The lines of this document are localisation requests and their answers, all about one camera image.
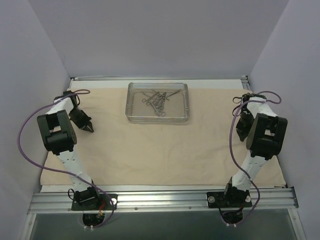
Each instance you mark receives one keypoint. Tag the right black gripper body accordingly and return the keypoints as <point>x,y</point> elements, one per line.
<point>240,130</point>

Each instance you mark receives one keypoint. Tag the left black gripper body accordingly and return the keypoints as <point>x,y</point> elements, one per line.
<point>85,122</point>

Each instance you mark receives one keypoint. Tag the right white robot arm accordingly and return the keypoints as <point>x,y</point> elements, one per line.
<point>263,132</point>

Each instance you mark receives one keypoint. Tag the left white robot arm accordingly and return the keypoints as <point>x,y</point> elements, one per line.
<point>59,138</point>

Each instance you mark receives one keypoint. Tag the steel scissors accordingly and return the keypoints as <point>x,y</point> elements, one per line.
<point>151,97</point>

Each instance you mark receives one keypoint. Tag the steel tweezers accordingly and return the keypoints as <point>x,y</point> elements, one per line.
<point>171,94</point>

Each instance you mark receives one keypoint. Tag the right aluminium side rail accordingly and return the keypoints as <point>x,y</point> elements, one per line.
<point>245,82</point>

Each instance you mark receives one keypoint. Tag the wire mesh instrument tray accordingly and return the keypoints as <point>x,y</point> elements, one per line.
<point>177,107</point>

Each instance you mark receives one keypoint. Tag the steel ring-handled clamp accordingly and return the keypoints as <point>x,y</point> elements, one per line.
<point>159,101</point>

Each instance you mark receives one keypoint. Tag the steel ring-handled forceps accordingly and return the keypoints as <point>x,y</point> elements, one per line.
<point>160,113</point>

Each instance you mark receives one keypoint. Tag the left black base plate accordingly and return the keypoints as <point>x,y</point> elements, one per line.
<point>97,204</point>

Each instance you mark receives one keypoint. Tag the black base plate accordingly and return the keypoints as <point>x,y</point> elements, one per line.
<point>97,204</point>
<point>219,199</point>

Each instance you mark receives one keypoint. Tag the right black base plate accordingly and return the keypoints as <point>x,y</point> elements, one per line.
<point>219,199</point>

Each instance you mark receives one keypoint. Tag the aluminium front rail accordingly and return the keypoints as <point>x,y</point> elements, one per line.
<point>161,201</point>

